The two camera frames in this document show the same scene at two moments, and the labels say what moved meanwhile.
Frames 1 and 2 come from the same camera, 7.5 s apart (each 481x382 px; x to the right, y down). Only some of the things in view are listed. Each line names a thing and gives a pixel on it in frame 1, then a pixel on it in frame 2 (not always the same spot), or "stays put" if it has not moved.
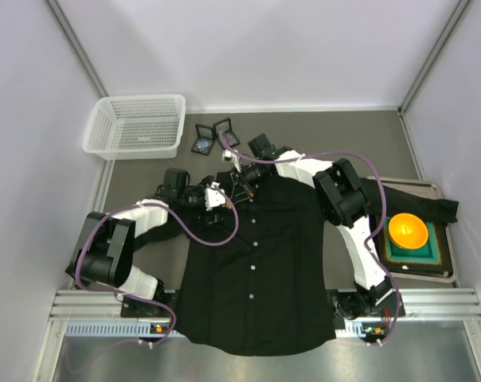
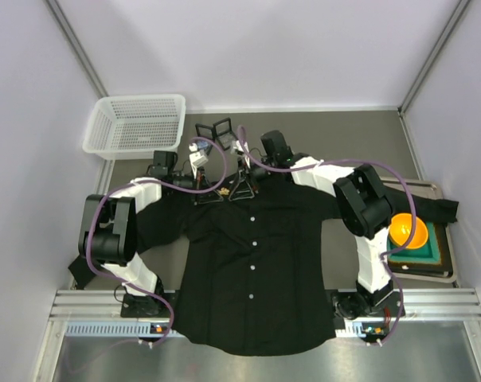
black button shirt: (258, 267) stays put
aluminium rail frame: (423, 305) stays put
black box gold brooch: (225, 126) stays put
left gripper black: (210, 217) -> (203, 180)
